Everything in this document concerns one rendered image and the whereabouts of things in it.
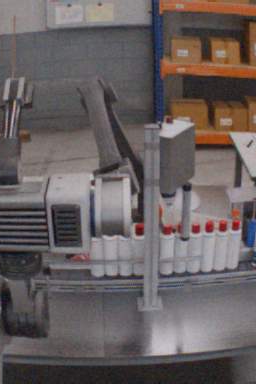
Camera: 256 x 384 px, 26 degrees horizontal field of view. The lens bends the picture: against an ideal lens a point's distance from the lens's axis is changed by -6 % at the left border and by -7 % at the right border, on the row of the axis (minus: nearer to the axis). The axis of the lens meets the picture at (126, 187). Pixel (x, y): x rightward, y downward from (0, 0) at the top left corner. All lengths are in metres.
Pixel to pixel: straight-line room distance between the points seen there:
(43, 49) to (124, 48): 0.91
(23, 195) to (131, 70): 5.14
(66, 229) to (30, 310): 0.28
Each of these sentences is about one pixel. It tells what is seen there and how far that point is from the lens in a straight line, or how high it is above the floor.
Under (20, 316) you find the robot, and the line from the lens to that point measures 1.52.
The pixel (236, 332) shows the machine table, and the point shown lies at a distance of 1.98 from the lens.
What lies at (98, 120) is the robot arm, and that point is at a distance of 1.67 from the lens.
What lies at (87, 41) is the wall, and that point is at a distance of 6.34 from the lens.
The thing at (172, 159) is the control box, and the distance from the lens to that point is 1.82.
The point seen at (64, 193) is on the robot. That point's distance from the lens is 1.32.
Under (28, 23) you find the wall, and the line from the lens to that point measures 6.38.
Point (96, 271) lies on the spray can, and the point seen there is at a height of 0.91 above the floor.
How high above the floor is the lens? 2.08
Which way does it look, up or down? 24 degrees down
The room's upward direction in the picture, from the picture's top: 1 degrees counter-clockwise
